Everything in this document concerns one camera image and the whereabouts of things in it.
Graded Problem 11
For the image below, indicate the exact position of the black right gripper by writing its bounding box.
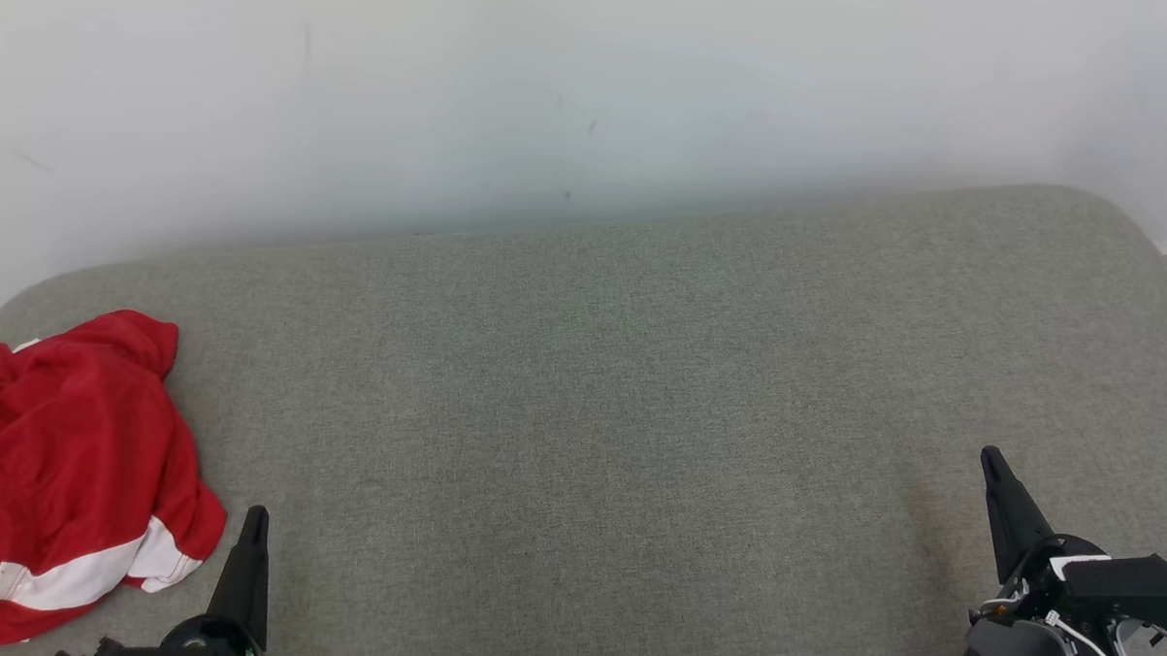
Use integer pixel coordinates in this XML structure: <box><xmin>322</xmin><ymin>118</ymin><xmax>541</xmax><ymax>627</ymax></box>
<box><xmin>956</xmin><ymin>443</ymin><xmax>1132</xmax><ymax>656</ymax></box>

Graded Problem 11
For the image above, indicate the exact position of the red Bulls 23 jersey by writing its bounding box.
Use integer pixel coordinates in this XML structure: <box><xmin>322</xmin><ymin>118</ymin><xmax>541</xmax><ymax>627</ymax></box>
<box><xmin>0</xmin><ymin>326</ymin><xmax>232</xmax><ymax>646</ymax></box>

